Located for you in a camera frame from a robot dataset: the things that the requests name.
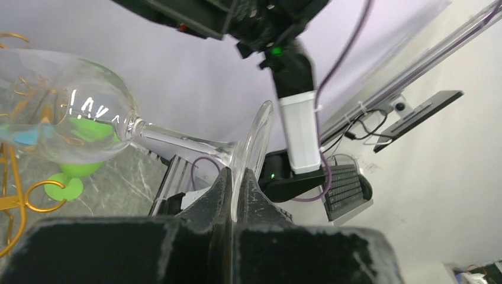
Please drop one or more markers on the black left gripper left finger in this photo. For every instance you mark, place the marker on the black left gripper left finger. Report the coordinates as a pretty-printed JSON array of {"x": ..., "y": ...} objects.
[{"x": 191, "y": 247}]

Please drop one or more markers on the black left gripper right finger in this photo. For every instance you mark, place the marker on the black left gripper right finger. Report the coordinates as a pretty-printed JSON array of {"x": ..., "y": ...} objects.
[{"x": 269, "y": 248}]

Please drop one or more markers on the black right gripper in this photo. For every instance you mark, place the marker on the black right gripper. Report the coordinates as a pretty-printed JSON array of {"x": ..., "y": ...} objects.
[{"x": 245, "y": 20}]

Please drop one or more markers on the green wine glass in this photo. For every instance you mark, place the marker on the green wine glass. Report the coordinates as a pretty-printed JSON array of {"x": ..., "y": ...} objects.
[{"x": 71, "y": 174}]

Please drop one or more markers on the clear wine glass front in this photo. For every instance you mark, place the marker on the clear wine glass front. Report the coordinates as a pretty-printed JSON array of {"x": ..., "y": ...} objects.
[{"x": 42, "y": 90}]

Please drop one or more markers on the blue wine glass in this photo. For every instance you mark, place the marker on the blue wine glass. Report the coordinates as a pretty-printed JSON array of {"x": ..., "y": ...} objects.
[{"x": 26, "y": 139}]

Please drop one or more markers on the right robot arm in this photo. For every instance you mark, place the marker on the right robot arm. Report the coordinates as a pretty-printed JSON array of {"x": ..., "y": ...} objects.
[{"x": 297, "y": 96}]

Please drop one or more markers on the black computer keyboard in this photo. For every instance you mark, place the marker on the black computer keyboard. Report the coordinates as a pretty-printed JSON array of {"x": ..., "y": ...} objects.
[{"x": 348, "y": 190}]

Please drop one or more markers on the black monitor screen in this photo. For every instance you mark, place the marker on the black monitor screen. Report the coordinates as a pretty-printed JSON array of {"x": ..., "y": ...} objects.
[{"x": 411, "y": 118}]

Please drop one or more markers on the gold wire glass rack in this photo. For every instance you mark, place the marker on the gold wire glass rack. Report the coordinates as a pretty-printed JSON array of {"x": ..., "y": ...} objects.
[{"x": 15, "y": 206}]

